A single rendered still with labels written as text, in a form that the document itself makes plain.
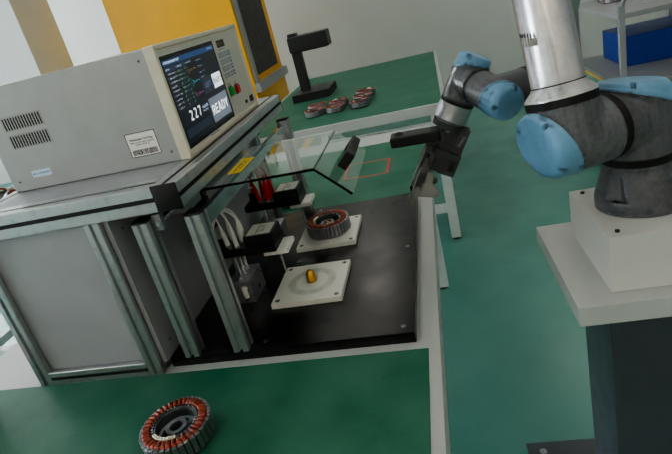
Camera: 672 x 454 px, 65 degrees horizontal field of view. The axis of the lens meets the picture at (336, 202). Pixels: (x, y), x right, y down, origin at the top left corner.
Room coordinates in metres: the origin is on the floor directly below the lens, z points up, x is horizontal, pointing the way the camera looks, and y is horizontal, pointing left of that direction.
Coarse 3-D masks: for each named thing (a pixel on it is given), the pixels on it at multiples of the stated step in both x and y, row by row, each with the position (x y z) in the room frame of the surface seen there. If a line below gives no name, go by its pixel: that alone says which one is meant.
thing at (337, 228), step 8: (312, 216) 1.27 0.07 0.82; (320, 216) 1.26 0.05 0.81; (328, 216) 1.26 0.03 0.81; (336, 216) 1.25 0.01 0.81; (344, 216) 1.21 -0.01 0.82; (312, 224) 1.21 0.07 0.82; (320, 224) 1.25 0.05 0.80; (328, 224) 1.20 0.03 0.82; (336, 224) 1.19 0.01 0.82; (344, 224) 1.19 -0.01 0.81; (312, 232) 1.20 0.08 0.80; (320, 232) 1.18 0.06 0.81; (328, 232) 1.18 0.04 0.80; (336, 232) 1.18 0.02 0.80
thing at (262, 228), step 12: (252, 228) 1.03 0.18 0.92; (264, 228) 1.01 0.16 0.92; (276, 228) 1.02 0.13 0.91; (252, 240) 0.99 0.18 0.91; (264, 240) 0.98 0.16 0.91; (276, 240) 0.99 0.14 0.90; (288, 240) 1.01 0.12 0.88; (228, 252) 1.00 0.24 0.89; (240, 252) 0.99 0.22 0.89; (252, 252) 0.99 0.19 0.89; (264, 252) 0.98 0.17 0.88; (276, 252) 0.98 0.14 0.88; (240, 264) 1.03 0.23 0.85; (240, 276) 1.01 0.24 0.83
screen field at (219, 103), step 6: (216, 96) 1.14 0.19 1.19; (222, 96) 1.17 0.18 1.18; (210, 102) 1.10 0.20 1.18; (216, 102) 1.13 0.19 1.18; (222, 102) 1.16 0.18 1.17; (228, 102) 1.19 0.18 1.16; (216, 108) 1.12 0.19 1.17; (222, 108) 1.15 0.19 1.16; (228, 108) 1.18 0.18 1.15; (216, 114) 1.11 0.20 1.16; (222, 114) 1.14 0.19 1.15; (216, 120) 1.10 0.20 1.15
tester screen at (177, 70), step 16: (208, 48) 1.18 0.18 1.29; (176, 64) 1.01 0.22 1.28; (192, 64) 1.08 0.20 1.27; (208, 64) 1.15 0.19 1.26; (176, 80) 0.99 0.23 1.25; (192, 80) 1.06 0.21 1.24; (176, 96) 0.97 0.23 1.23; (192, 96) 1.03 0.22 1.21; (208, 96) 1.10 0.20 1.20; (208, 112) 1.08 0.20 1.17; (208, 128) 1.06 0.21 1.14
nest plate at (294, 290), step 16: (288, 272) 1.07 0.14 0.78; (304, 272) 1.05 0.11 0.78; (320, 272) 1.03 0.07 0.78; (336, 272) 1.01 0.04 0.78; (288, 288) 0.99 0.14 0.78; (304, 288) 0.98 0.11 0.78; (320, 288) 0.96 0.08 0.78; (336, 288) 0.94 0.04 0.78; (272, 304) 0.94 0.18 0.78; (288, 304) 0.94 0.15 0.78; (304, 304) 0.93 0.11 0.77
